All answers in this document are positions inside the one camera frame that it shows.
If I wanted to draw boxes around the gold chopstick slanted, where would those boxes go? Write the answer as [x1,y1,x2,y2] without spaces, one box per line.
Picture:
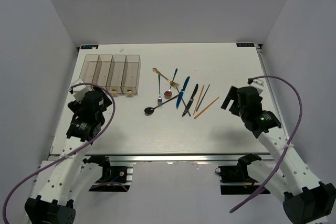
[194,97,220,119]

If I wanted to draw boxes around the gold chopstick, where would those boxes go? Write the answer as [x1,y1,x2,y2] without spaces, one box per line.
[193,85,205,115]

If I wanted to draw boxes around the black knife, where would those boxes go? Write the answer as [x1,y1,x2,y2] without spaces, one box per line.
[182,84,198,117]

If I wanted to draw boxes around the blue knife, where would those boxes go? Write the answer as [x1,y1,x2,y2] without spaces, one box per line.
[176,76,190,109]

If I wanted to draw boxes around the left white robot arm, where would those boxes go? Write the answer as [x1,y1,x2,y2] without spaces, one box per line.
[24,88,114,223]

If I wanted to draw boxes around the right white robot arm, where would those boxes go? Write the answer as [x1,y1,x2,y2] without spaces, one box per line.
[221,86,335,223]

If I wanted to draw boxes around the clear drawer container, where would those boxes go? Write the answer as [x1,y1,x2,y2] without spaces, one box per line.
[79,54,99,84]
[106,55,126,94]
[93,54,112,87]
[121,55,141,94]

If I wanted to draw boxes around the right blue table label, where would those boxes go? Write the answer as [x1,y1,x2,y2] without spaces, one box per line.
[236,42,255,47]

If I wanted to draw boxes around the blue table label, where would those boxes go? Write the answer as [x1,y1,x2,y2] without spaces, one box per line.
[236,42,255,47]
[80,45,99,50]

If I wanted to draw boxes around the black spoon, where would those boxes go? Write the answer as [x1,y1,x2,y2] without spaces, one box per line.
[144,95,178,115]

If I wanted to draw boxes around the left blue table label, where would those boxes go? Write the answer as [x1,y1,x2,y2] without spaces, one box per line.
[80,45,99,50]

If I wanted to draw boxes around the ornate gold fork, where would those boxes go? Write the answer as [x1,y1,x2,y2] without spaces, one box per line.
[152,68,180,88]

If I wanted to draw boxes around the rainbow purple spoon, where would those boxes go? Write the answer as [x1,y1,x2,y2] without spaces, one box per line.
[164,68,178,98]

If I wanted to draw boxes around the rainbow green fork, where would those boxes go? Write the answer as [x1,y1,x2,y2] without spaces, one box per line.
[157,75,163,105]

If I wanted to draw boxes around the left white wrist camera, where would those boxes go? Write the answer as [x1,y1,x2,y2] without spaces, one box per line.
[68,79,91,103]

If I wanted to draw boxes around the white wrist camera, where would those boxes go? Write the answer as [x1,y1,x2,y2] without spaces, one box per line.
[247,78,265,94]
[68,79,91,103]

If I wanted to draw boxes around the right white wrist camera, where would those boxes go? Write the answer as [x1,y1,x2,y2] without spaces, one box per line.
[247,78,265,94]

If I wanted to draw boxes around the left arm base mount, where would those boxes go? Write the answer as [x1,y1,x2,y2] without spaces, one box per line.
[83,155,130,192]

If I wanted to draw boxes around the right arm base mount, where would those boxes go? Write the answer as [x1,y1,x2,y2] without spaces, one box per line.
[214,153,262,195]

